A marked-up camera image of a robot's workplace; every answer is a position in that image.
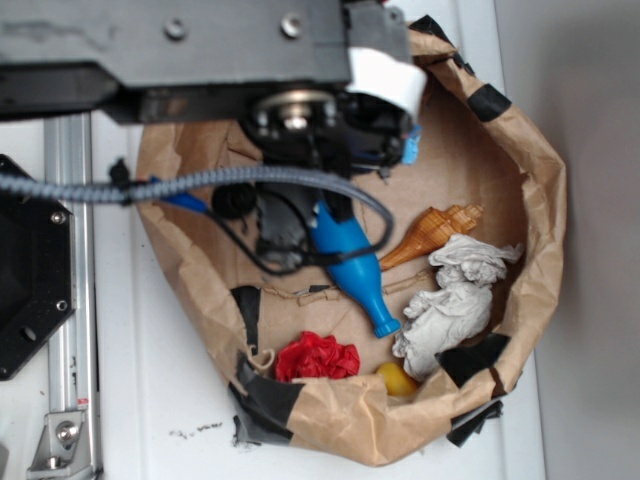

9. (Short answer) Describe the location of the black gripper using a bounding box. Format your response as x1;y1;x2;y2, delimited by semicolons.
240;89;414;273

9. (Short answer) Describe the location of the blue sponge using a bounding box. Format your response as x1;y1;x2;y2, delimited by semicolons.
401;125;422;166

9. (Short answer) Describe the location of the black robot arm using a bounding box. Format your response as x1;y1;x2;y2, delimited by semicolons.
1;1;425;275

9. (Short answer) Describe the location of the blue plastic bottle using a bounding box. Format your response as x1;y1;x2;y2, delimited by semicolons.
311;202;401;338

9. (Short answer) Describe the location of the brown paper bag bin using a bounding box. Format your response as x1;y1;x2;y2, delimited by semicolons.
139;17;566;466

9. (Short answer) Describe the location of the crumpled red cloth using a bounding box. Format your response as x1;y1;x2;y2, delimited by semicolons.
275;331;361;383

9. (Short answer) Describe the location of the orange spiral seashell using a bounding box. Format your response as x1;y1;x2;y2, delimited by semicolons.
379;204;484;271

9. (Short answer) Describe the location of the crumpled white cloth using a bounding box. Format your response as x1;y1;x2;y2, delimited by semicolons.
392;234;524;382

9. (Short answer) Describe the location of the yellow ball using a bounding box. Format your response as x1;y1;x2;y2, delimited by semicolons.
376;362;418;397

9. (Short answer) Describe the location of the aluminium extrusion rail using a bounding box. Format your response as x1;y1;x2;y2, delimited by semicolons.
34;114;103;479

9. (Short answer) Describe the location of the grey braided cable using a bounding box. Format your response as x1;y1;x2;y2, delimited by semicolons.
0;164;394;266

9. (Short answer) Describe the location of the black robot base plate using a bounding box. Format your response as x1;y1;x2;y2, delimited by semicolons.
1;193;74;381

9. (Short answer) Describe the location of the metal corner bracket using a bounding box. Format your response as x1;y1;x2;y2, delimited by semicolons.
26;411;95;479

